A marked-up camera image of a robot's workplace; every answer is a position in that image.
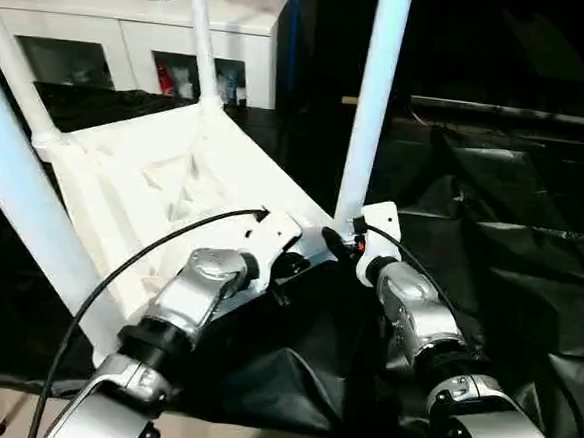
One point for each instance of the white sideboard with glass doors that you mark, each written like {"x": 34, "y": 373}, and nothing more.
{"x": 115, "y": 21}

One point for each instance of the small yellow tag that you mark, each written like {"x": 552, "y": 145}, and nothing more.
{"x": 350, "y": 100}

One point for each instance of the white plastic table top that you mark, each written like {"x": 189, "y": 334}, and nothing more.
{"x": 164, "y": 190}

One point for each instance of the white plastic table leg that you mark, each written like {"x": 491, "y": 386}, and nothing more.
{"x": 16, "y": 74}
{"x": 373, "y": 94}
{"x": 33, "y": 201}
{"x": 202, "y": 37}

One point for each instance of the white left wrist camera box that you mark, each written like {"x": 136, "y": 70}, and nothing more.
{"x": 270, "y": 243}

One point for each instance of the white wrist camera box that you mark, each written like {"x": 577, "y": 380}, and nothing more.
{"x": 270, "y": 243}
{"x": 376, "y": 230}

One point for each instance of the black work mat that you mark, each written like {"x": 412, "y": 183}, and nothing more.
{"x": 490, "y": 253}

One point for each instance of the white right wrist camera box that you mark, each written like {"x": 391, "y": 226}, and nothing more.
{"x": 376, "y": 230}

